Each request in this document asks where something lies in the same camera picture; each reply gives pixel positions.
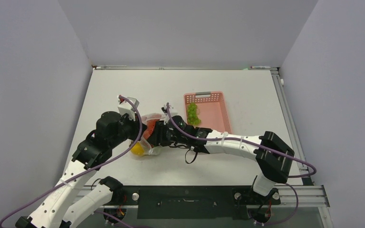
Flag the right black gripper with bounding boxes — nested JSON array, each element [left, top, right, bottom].
[[148, 120, 187, 146]]

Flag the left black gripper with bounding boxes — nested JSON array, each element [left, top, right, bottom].
[[109, 111, 147, 148]]

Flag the watermelon slice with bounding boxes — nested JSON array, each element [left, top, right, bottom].
[[143, 119, 159, 140]]

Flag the clear zip top bag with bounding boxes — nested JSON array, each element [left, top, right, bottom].
[[130, 113, 165, 157]]

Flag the yellow bell pepper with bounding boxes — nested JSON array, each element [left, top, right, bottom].
[[130, 142, 145, 157]]

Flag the green grapes bunch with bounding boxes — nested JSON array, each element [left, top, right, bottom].
[[186, 103, 201, 126]]

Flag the pink plastic basket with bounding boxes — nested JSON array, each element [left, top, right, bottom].
[[183, 91, 232, 133]]

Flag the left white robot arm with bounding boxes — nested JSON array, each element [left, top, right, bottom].
[[15, 110, 146, 228]]

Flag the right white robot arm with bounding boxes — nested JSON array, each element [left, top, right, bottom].
[[144, 115, 294, 203]]

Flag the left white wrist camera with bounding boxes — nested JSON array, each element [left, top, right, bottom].
[[118, 96, 139, 121]]

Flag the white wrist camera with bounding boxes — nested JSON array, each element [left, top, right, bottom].
[[118, 96, 139, 121], [161, 105, 178, 119]]

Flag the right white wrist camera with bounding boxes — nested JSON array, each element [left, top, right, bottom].
[[161, 105, 178, 119]]

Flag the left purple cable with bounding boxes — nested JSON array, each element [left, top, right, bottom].
[[0, 95, 144, 228]]

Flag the purple cable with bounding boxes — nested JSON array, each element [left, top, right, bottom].
[[165, 102, 317, 179], [0, 95, 144, 228]]

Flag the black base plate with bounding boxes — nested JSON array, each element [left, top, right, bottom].
[[105, 185, 281, 220]]

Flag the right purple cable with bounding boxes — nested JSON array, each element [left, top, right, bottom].
[[165, 102, 317, 179]]

